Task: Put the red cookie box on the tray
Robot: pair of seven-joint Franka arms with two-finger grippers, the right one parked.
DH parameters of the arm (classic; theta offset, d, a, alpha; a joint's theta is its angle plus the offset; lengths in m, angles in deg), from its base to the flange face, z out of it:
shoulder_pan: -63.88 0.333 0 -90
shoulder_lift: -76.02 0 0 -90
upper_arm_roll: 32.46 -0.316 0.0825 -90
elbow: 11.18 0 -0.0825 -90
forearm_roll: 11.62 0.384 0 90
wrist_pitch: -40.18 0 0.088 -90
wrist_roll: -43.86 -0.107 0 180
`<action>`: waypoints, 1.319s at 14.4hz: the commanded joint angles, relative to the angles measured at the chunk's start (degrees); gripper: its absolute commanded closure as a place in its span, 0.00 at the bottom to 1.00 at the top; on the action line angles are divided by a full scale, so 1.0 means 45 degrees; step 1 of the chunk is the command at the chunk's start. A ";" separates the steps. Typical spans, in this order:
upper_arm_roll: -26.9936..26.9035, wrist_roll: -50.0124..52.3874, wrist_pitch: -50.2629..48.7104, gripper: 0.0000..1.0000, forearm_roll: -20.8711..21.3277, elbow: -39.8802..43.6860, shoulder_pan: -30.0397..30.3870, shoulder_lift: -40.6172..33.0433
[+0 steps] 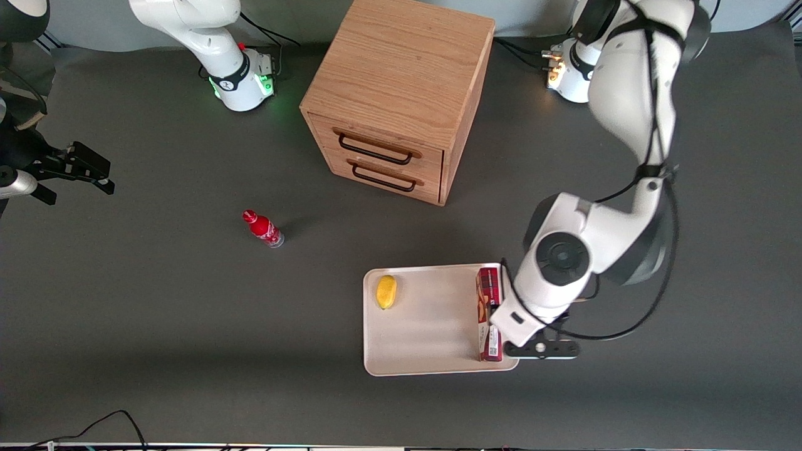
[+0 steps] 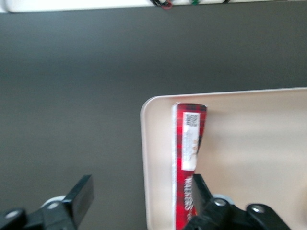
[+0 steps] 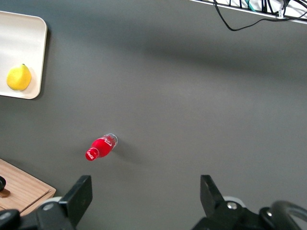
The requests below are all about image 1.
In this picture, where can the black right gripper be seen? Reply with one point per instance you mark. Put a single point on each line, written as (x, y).
(24, 152)

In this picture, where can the red cookie box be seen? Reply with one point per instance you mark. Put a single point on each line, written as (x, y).
(486, 287)

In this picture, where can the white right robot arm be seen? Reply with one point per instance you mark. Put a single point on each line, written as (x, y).
(207, 37)

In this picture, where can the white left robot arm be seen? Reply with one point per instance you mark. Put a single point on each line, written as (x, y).
(633, 94)

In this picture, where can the cream rectangular tray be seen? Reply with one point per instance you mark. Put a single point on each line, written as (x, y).
(432, 326)

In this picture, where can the yellow lemon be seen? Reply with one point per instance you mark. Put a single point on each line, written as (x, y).
(386, 292)

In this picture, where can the red cola bottle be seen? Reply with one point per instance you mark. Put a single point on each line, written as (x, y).
(262, 227)

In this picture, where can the wooden two-drawer cabinet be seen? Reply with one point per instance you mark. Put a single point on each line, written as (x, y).
(401, 69)

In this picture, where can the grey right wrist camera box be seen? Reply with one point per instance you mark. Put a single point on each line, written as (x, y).
(15, 183)

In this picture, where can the white table edge rail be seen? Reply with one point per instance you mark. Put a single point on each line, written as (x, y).
(401, 447)

